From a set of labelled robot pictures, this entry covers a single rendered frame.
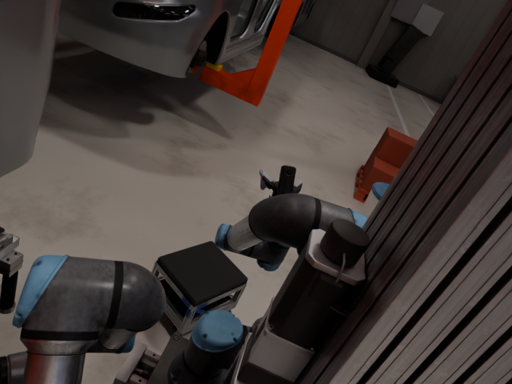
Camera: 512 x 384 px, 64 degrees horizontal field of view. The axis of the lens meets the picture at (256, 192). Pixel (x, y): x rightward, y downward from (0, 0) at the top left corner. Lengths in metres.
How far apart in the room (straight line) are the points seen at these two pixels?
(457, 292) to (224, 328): 0.70
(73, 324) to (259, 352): 0.29
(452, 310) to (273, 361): 0.31
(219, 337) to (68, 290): 0.46
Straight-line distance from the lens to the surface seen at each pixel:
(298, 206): 0.83
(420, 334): 0.53
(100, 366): 2.22
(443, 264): 0.47
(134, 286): 0.73
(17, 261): 1.27
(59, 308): 0.72
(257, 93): 4.37
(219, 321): 1.10
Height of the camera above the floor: 1.83
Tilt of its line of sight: 28 degrees down
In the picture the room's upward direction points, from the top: 25 degrees clockwise
